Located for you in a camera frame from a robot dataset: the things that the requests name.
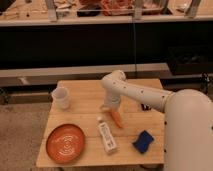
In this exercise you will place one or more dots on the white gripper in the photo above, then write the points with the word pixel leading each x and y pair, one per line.
pixel 112 100

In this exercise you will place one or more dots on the orange pepper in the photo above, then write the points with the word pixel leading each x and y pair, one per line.
pixel 115 115

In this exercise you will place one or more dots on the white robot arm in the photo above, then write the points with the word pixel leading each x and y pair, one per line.
pixel 188 124

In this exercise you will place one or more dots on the white bottle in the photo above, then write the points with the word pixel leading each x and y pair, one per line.
pixel 108 140

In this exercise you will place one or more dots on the wooden table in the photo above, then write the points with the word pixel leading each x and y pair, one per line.
pixel 86 99

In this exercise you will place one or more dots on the blue sponge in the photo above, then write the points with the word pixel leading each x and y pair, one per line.
pixel 143 141

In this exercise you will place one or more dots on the white plastic cup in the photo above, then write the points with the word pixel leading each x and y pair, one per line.
pixel 61 97

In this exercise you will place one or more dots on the orange plate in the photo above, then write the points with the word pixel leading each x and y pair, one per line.
pixel 65 143

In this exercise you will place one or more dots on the long background shelf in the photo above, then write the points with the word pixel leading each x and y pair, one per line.
pixel 48 76

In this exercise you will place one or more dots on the black bin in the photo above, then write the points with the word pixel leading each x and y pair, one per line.
pixel 189 60

